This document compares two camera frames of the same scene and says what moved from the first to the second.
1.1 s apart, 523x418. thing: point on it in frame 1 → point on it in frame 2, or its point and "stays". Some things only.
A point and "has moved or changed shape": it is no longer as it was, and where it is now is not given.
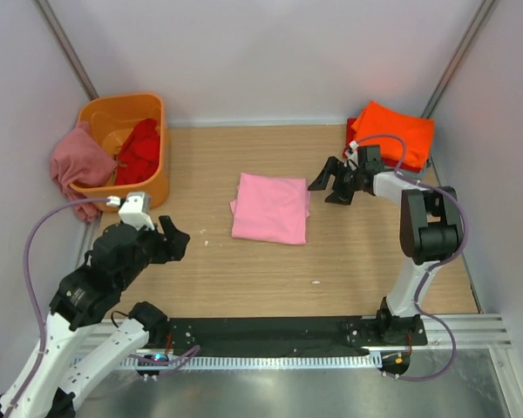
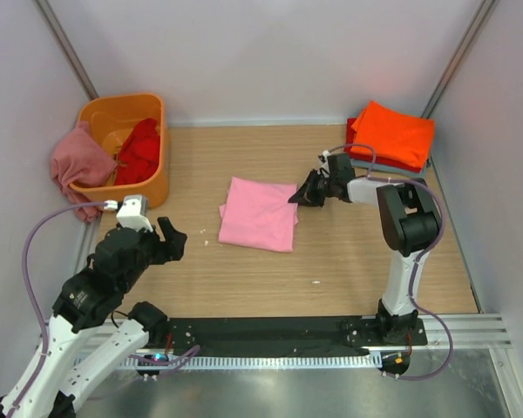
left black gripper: (162, 245) stays
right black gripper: (344, 182) → (321, 186)
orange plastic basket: (112, 117) stays
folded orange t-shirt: (404, 139) stays
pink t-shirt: (271, 209) has moved or changed shape
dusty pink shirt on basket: (80, 158) stays
